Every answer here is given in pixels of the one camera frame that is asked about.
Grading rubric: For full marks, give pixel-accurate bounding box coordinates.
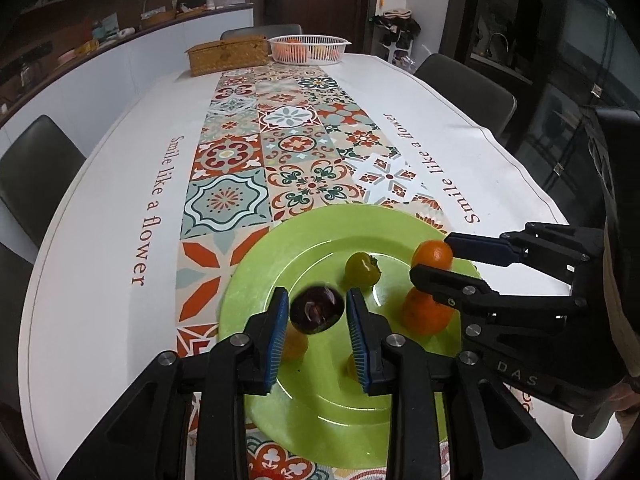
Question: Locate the dark purple plum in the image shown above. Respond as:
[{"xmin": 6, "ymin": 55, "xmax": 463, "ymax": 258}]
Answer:
[{"xmin": 290, "ymin": 284, "xmax": 346, "ymax": 333}]

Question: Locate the grey dining chair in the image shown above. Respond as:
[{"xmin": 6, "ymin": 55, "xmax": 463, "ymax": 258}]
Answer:
[
  {"xmin": 414, "ymin": 53, "xmax": 517, "ymax": 143},
  {"xmin": 220, "ymin": 24, "xmax": 303, "ymax": 41},
  {"xmin": 0, "ymin": 115, "xmax": 87, "ymax": 248},
  {"xmin": 0, "ymin": 245, "xmax": 33, "ymax": 411}
]

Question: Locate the green persimmon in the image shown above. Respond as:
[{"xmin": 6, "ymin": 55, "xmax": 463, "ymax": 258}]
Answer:
[{"xmin": 345, "ymin": 252, "xmax": 382, "ymax": 288}]

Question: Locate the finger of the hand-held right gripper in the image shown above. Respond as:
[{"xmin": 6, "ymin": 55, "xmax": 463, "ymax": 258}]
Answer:
[
  {"xmin": 410, "ymin": 264, "xmax": 588, "ymax": 366},
  {"xmin": 446, "ymin": 222, "xmax": 603, "ymax": 281}
]

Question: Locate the person's right hand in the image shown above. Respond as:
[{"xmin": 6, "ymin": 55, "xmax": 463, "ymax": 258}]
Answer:
[{"xmin": 615, "ymin": 375, "xmax": 640, "ymax": 415}]

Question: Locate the floral patterned white tablecloth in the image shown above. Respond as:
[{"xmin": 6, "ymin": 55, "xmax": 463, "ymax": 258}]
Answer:
[{"xmin": 17, "ymin": 52, "xmax": 571, "ymax": 480}]

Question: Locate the white base cabinet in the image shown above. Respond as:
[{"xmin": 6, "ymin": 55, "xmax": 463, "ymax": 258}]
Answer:
[{"xmin": 0, "ymin": 7, "xmax": 254, "ymax": 161}]

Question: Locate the white plastic basket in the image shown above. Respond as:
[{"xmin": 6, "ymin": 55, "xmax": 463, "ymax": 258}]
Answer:
[{"xmin": 267, "ymin": 35, "xmax": 352, "ymax": 66}]

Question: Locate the large orange mandarin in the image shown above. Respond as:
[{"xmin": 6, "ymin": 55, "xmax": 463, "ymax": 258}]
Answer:
[{"xmin": 401, "ymin": 287, "xmax": 453, "ymax": 337}]

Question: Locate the green plate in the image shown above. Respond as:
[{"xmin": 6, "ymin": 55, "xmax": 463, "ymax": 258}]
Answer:
[{"xmin": 218, "ymin": 204, "xmax": 483, "ymax": 470}]

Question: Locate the woven wicker box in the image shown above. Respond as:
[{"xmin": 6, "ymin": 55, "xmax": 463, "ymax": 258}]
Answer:
[{"xmin": 186, "ymin": 35, "xmax": 271, "ymax": 77}]

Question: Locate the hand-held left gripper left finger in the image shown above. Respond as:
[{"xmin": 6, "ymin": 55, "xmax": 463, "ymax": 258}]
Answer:
[{"xmin": 55, "ymin": 287, "xmax": 290, "ymax": 480}]

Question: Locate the pile of bags and clothes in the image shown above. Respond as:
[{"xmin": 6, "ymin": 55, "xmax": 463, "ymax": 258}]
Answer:
[{"xmin": 370, "ymin": 7, "xmax": 422, "ymax": 61}]

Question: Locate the dark brown door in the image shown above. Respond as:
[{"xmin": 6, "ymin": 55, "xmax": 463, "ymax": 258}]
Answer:
[{"xmin": 260, "ymin": 0, "xmax": 373, "ymax": 56}]

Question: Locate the glass sliding door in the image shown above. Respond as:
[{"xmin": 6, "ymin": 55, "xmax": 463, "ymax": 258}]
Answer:
[{"xmin": 450, "ymin": 0, "xmax": 640, "ymax": 221}]

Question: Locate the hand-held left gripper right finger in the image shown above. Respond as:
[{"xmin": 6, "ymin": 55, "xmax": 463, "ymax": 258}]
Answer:
[{"xmin": 347, "ymin": 289, "xmax": 581, "ymax": 480}]

